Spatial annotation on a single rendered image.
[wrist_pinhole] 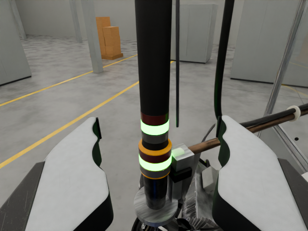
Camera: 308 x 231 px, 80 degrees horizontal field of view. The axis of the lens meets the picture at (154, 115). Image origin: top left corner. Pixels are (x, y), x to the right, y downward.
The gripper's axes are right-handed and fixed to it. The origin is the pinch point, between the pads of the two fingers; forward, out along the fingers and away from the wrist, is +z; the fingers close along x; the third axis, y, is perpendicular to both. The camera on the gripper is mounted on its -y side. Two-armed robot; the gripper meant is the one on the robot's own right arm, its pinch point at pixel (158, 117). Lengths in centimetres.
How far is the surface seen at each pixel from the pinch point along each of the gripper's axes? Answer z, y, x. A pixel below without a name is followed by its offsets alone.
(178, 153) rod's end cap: 9.0, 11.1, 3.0
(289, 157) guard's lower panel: 76, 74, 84
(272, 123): 17.3, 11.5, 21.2
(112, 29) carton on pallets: 801, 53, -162
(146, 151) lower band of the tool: 6.4, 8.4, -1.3
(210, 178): 39, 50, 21
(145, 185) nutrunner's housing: 6.9, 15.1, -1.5
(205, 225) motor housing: 20, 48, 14
